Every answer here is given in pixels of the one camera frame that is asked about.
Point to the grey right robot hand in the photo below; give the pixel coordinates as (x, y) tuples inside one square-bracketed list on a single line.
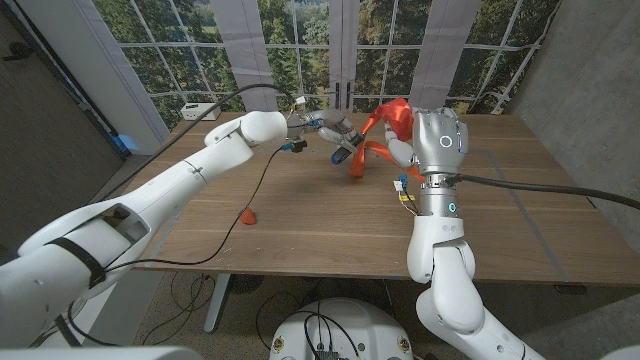
[(440, 140)]

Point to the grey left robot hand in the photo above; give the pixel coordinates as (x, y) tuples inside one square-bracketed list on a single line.
[(335, 127)]

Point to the orange ribbon with spool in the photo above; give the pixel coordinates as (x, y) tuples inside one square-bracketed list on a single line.
[(395, 117)]

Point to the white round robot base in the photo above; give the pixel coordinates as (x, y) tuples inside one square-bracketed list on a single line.
[(350, 330)]

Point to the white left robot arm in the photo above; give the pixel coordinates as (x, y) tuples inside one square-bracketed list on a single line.
[(150, 200)]

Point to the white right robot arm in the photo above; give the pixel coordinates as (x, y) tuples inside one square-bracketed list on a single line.
[(445, 280)]

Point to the printed window forest backdrop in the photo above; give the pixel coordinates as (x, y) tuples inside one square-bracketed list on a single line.
[(240, 50)]

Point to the small orange red piece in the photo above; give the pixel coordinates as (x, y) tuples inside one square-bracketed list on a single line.
[(247, 216)]

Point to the white power strip box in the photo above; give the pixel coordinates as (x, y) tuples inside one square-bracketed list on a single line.
[(197, 111)]

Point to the black round floor disc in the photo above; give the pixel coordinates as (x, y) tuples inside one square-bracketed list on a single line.
[(246, 283)]

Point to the white table leg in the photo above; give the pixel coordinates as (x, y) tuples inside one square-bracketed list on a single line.
[(217, 300)]

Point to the white robot chest shell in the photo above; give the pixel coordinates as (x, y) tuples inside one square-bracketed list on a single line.
[(100, 354)]

